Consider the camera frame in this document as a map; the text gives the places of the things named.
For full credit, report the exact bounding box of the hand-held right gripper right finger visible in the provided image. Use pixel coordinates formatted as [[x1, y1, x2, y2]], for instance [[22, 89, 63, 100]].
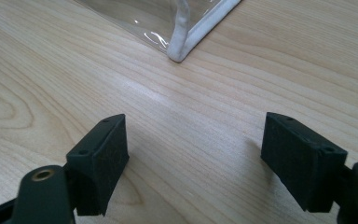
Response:
[[260, 112, 349, 214]]

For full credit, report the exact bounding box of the clear plastic pouch white trim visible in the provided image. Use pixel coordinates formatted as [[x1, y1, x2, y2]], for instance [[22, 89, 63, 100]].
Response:
[[74, 0, 242, 63]]

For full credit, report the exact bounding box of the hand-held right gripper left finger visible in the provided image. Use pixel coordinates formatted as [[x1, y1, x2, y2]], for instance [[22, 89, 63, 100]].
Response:
[[65, 113, 131, 217]]

